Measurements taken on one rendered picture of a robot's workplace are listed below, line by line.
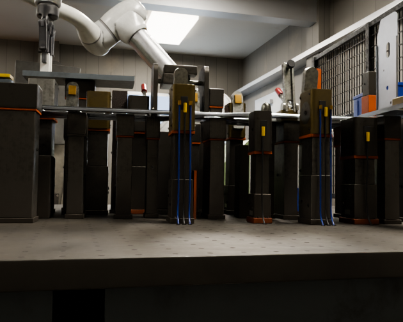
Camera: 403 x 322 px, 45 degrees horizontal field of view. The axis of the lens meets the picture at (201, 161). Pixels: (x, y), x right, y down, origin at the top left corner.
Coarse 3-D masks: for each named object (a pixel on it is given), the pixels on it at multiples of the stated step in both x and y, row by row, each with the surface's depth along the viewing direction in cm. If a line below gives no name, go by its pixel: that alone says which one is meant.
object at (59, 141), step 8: (16, 64) 632; (24, 64) 637; (32, 64) 641; (56, 64) 696; (16, 72) 632; (72, 72) 664; (80, 72) 669; (16, 80) 631; (24, 80) 636; (64, 88) 658; (64, 96) 658; (64, 104) 658; (56, 128) 652; (56, 136) 651; (56, 144) 678; (64, 144) 657; (56, 152) 678; (64, 152) 682; (56, 160) 677; (56, 168) 677; (56, 176) 676; (56, 184) 676; (56, 192) 676; (56, 200) 674
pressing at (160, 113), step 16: (48, 112) 141; (64, 112) 141; (96, 112) 140; (112, 112) 138; (128, 112) 138; (144, 112) 131; (160, 112) 132; (208, 112) 134; (224, 112) 136; (240, 112) 136
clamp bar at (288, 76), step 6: (288, 60) 163; (282, 66) 166; (288, 66) 162; (282, 72) 166; (288, 72) 165; (282, 78) 165; (288, 78) 165; (282, 84) 165; (288, 84) 165; (288, 90) 164; (294, 90) 163; (288, 96) 164; (294, 96) 163; (294, 102) 163; (294, 108) 162
